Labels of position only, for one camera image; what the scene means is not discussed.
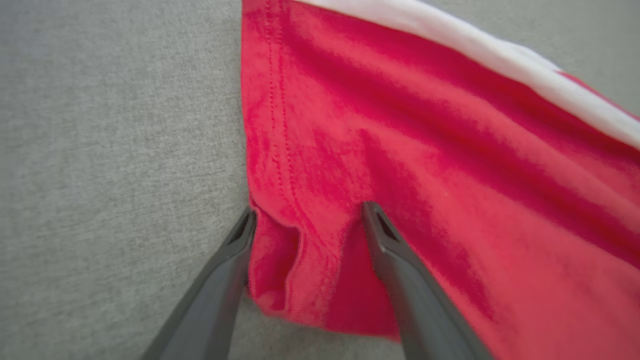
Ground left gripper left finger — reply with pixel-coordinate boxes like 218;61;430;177
141;207;258;360

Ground red shorts white stripes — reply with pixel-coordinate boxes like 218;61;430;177
240;0;640;360

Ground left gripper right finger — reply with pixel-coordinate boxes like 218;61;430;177
361;201;494;360

